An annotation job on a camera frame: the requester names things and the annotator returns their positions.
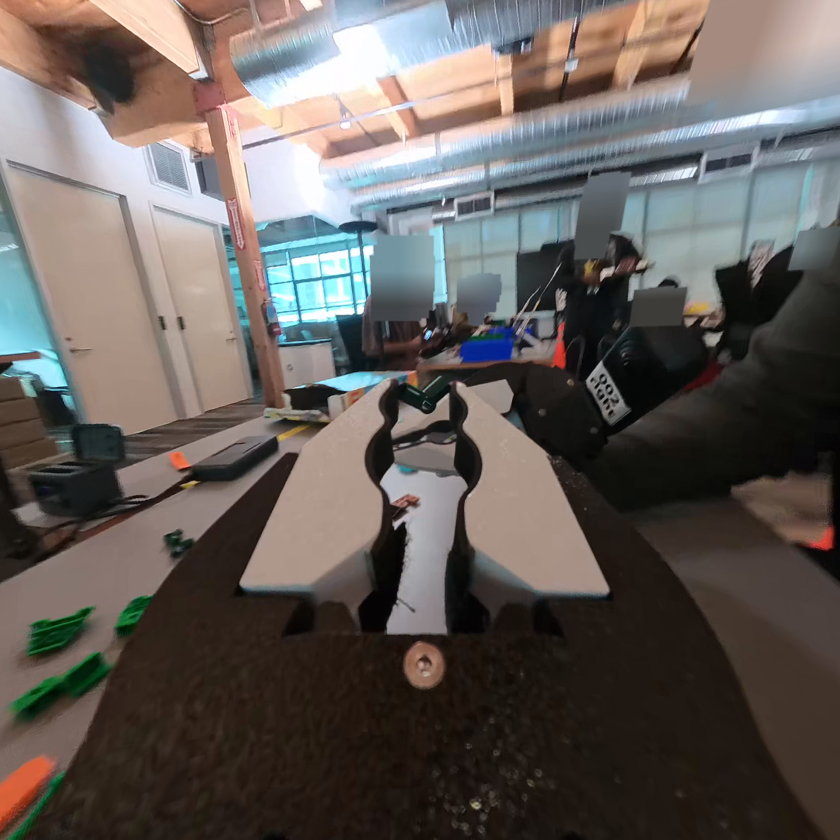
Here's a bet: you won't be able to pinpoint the stack of cardboard boxes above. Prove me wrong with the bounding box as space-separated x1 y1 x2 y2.
0 377 60 470

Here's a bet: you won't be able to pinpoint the black power bank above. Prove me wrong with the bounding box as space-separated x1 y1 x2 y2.
190 435 280 483

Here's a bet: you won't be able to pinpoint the black office chair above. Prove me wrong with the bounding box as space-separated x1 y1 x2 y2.
336 314 368 371

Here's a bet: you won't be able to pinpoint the black monitor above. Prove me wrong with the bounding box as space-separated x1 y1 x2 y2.
516 249 565 316

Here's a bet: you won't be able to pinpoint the dark green toy brick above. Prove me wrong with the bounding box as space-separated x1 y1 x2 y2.
400 382 454 414

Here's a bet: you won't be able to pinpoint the white door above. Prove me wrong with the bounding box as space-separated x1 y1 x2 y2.
3 161 178 434
151 205 253 414

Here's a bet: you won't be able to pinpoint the wooden post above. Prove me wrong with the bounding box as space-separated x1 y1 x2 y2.
193 82 287 409

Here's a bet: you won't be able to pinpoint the blue storage bin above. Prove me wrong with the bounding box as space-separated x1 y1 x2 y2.
459 328 516 362

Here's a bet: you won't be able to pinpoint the scattered green toy bricks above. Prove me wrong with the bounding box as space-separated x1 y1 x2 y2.
10 596 155 719

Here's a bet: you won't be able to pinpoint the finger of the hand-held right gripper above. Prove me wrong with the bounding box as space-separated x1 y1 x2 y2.
459 377 519 417

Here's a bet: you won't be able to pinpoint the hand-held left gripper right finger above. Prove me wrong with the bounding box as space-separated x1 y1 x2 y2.
446 381 611 621

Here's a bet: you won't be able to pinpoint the silver air duct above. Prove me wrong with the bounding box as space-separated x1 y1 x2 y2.
320 98 840 211
230 0 710 109

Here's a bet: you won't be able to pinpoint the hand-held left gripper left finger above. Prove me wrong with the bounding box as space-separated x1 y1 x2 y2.
239 377 409 614

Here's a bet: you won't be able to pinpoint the black charging dock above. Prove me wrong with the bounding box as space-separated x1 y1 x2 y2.
28 423 126 518

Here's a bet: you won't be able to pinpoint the person's right forearm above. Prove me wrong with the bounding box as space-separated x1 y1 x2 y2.
594 262 840 519

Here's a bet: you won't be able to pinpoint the black floor lamp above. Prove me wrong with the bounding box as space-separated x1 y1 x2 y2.
338 220 379 316

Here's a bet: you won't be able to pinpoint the black cable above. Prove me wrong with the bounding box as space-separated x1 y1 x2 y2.
39 481 198 546

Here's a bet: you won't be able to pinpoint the colourful toy brick box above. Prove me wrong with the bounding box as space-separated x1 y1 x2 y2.
264 374 421 424

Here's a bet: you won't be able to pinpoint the white vent grille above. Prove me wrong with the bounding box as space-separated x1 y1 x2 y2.
146 141 194 194

